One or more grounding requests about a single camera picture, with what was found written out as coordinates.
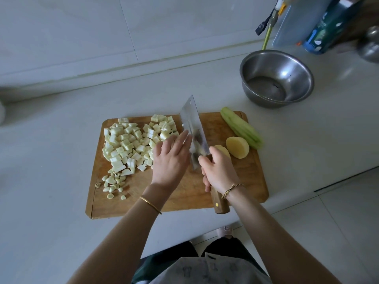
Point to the person's left hand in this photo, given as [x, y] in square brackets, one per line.
[170, 163]

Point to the person's right hand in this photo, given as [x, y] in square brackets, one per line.
[220, 171]

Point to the yellow potato piece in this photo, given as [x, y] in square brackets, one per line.
[237, 147]

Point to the peeled green cucumber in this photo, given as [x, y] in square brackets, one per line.
[241, 127]

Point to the pile of garlic cloves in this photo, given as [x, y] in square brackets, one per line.
[111, 185]

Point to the person's left forearm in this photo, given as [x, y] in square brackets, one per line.
[115, 242]

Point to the person's right forearm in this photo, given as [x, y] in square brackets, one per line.
[281, 242]

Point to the person's right foot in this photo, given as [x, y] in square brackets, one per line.
[225, 232]

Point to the wooden cutting board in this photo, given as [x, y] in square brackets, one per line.
[237, 186]

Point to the gold bangle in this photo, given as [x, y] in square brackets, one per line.
[150, 204]

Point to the dark green trousers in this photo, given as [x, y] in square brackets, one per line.
[163, 260]

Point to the white patterned garment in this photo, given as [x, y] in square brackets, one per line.
[207, 272]

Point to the deep stainless steel bowl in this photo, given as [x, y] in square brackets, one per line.
[293, 68]

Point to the light blue plastic board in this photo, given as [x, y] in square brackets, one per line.
[299, 20]

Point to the dark green bottle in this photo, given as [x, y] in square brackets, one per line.
[328, 26]

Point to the shallow stainless steel bowl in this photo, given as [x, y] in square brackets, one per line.
[370, 47]

